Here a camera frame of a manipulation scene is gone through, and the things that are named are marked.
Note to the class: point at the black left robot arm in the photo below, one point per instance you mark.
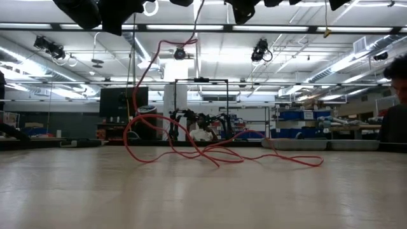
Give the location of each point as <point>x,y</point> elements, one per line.
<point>79,12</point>

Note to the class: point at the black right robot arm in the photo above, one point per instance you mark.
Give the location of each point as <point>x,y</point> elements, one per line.
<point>338,4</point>

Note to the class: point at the black overhead rig beam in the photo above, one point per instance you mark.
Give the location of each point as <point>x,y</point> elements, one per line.
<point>228,27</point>

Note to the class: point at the yellow hanging connector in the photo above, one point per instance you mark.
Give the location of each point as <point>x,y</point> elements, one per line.
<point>327,32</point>

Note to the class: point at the black background robot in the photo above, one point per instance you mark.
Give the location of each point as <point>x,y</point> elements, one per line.
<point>190,114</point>

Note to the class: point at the blue storage bins shelf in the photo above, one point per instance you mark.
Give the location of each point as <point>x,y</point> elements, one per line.
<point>289,115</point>

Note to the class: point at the white ceiling vent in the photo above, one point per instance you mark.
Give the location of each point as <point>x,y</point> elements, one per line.
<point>359,44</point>

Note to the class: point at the black monitor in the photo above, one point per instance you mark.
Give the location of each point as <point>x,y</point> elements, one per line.
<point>111,101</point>

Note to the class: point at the person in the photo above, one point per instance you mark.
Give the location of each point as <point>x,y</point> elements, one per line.
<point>394,124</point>
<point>202,135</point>

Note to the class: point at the black ceiling device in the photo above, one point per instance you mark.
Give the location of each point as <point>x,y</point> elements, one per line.
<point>380,56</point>

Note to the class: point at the grey tool kit case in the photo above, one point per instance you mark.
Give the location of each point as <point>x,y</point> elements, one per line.
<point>349,145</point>

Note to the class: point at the black ceiling camera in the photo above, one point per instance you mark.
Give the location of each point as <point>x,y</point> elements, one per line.
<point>51,47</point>
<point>259,52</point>
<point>179,53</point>

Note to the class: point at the black stand frame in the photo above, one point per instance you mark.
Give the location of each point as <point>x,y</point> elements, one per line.
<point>201,79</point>

